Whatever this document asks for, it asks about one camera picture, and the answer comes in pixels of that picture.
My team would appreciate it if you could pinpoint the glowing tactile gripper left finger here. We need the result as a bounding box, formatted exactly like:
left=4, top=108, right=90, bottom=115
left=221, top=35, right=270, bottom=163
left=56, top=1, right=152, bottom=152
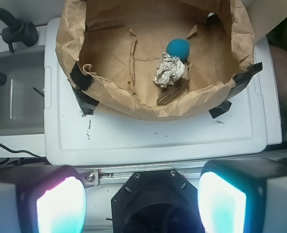
left=0, top=165, right=87, bottom=233

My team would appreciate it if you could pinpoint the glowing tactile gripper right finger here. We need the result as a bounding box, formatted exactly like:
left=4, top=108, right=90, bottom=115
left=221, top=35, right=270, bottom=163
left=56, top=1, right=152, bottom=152
left=197, top=159, right=287, bottom=233

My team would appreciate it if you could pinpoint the white paper ball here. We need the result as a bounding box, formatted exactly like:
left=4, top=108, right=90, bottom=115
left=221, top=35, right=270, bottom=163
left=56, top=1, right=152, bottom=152
left=153, top=52, right=185, bottom=88

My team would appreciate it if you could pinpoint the white plastic bin lid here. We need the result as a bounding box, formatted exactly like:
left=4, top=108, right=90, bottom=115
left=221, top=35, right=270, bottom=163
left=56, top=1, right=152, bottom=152
left=44, top=18, right=282, bottom=166

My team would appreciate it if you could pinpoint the clear plastic tub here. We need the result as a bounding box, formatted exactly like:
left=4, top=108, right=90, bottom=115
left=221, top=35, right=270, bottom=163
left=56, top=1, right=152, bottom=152
left=0, top=46, right=45, bottom=136

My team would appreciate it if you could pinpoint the black tape left front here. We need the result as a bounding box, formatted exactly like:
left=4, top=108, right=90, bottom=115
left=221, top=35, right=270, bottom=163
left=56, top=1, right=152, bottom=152
left=70, top=62, right=99, bottom=115

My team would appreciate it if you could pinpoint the black tape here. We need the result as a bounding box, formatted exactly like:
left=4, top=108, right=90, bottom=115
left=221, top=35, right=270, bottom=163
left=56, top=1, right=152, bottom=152
left=209, top=62, right=263, bottom=119
left=70, top=62, right=99, bottom=115

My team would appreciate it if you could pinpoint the black tape right front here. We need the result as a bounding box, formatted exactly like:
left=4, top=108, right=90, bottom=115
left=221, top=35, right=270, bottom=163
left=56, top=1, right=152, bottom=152
left=209, top=62, right=263, bottom=119

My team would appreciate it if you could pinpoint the brown dried leaf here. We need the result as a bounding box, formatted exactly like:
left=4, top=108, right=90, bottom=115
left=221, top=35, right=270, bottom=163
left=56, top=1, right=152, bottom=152
left=156, top=78, right=190, bottom=105

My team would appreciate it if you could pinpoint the blue textured ball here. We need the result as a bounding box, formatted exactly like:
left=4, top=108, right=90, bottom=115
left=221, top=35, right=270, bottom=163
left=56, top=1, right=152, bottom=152
left=166, top=39, right=190, bottom=61

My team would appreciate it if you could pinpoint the brown paper bag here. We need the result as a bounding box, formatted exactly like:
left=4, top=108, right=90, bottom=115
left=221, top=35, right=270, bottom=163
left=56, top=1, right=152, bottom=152
left=56, top=0, right=255, bottom=121

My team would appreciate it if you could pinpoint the black cable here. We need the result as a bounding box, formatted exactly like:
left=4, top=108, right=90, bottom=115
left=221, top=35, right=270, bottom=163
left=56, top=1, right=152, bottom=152
left=0, top=133, right=47, bottom=159

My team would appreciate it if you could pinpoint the aluminium extrusion rail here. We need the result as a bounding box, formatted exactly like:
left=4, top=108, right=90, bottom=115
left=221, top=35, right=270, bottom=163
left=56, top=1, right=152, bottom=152
left=77, top=151, right=287, bottom=188

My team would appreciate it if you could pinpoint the black octagonal mount plate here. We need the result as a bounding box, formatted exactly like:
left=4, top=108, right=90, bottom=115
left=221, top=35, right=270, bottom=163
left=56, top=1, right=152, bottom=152
left=111, top=176, right=205, bottom=233

